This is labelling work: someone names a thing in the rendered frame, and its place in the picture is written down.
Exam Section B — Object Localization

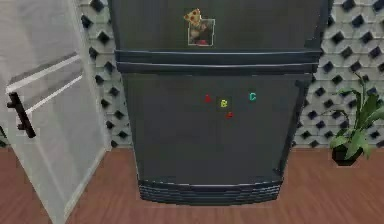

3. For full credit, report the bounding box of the dark grey fridge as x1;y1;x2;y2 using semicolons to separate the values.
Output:
107;0;334;206

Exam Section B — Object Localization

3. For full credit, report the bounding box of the photo fridge magnet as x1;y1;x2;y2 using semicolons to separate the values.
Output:
187;18;216;47

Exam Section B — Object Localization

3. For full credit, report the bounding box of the pizza slice fridge magnet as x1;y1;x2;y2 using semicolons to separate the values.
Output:
183;8;203;27

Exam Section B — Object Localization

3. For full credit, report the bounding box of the white room door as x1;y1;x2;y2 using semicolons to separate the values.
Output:
0;0;112;224

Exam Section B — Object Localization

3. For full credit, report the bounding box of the black plant pot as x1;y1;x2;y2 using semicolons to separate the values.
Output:
331;145;364;167

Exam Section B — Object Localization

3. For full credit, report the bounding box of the green house plant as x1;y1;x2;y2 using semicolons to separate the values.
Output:
322;72;384;160

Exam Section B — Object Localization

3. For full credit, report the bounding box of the black door handle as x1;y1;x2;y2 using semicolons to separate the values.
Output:
6;91;37;139

